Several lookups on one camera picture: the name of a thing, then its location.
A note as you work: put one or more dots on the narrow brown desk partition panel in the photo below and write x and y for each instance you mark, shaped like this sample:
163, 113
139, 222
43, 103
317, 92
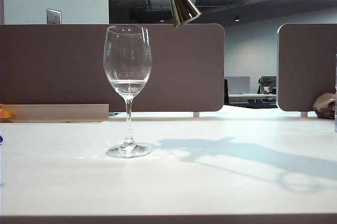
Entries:
308, 63

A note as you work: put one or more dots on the orange object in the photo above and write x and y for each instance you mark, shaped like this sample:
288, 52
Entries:
5, 114

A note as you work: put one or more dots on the clear wine glass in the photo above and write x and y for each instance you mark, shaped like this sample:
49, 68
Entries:
127, 50

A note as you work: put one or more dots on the brown crumpled bag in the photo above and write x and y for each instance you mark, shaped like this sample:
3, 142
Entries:
323, 105

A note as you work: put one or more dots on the metal wall switch plate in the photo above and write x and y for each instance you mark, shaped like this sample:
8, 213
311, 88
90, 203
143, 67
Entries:
54, 16

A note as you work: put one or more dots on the white background desk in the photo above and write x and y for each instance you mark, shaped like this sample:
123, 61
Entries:
250, 97

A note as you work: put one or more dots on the beige cardboard box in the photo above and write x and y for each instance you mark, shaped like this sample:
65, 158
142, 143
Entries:
65, 113

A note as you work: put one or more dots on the black office chair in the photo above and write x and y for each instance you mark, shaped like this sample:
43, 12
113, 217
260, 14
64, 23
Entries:
226, 92

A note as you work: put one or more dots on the wide brown desk partition panel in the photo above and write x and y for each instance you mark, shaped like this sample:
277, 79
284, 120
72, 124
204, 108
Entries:
52, 63

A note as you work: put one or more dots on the potted green plant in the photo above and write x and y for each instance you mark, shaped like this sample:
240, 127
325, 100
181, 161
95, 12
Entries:
266, 83

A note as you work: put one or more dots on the purple microfibre cloth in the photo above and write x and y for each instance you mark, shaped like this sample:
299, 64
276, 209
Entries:
1, 139

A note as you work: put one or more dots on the grey background partition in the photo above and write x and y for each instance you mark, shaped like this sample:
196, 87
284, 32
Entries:
238, 84

